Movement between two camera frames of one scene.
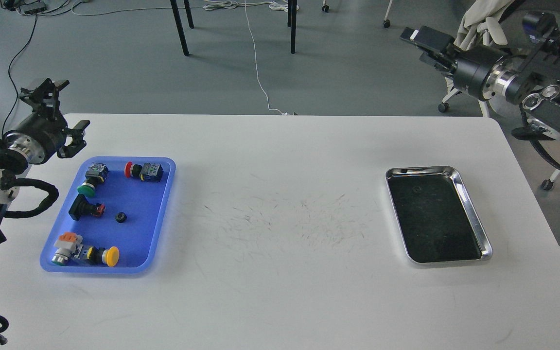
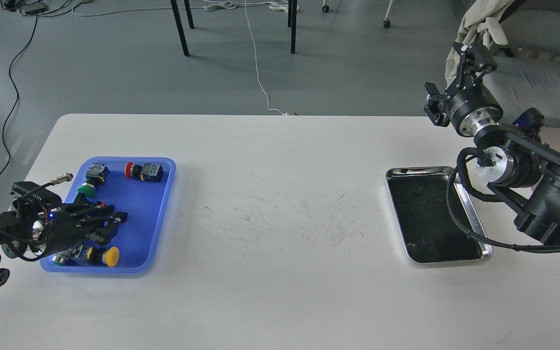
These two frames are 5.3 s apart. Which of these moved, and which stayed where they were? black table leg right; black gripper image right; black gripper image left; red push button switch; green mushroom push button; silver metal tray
Moved: black gripper image right; black gripper image left
Stayed: red push button switch; black table leg right; silver metal tray; green mushroom push button
